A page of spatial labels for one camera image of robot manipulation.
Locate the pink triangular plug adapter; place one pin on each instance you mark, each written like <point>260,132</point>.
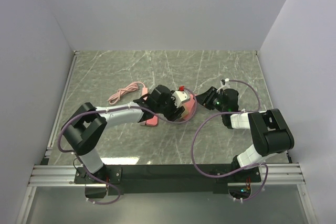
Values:
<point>151,122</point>

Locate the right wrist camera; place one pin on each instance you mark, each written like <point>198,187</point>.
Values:
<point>225,84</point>

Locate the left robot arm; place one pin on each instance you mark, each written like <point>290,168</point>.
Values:
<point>84,129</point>

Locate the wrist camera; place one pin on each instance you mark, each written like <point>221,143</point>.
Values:
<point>225,84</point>
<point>180,96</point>

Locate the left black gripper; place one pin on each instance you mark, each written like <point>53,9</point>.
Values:
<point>172,116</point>

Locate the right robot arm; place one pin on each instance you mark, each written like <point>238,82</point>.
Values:
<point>269,130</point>

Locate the wooden cube block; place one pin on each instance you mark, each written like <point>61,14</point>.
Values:
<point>186,111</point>

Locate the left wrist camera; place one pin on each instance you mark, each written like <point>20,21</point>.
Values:
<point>180,96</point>

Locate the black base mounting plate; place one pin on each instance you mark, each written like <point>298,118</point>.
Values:
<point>140,179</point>

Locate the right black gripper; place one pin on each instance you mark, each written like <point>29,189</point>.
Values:
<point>205,98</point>

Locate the pink triangular power strip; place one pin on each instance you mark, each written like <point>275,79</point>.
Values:
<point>193,104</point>

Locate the pink long power strip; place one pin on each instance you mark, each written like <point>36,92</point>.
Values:
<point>144,90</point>

